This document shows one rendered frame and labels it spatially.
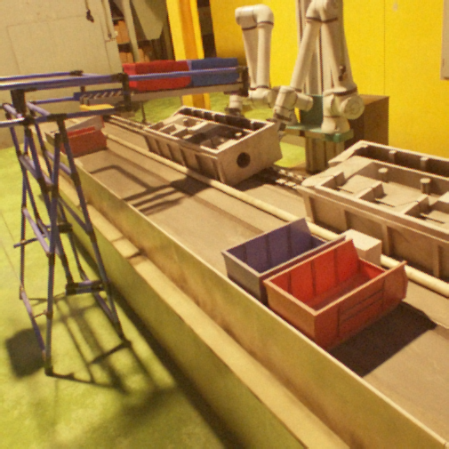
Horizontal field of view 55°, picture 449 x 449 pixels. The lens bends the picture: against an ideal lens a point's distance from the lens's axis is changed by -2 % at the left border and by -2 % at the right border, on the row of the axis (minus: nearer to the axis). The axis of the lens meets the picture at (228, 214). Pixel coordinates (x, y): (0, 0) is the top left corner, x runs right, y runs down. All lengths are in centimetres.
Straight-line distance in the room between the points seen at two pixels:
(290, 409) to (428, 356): 37
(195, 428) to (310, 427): 88
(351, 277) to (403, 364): 34
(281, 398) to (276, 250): 45
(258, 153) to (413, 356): 137
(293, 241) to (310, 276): 24
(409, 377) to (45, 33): 791
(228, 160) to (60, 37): 658
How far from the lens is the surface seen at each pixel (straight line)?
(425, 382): 109
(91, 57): 854
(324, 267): 125
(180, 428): 201
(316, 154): 352
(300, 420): 121
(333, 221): 159
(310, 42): 288
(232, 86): 251
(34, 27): 836
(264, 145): 222
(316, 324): 103
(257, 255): 136
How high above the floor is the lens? 152
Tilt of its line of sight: 24 degrees down
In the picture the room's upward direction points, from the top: 8 degrees counter-clockwise
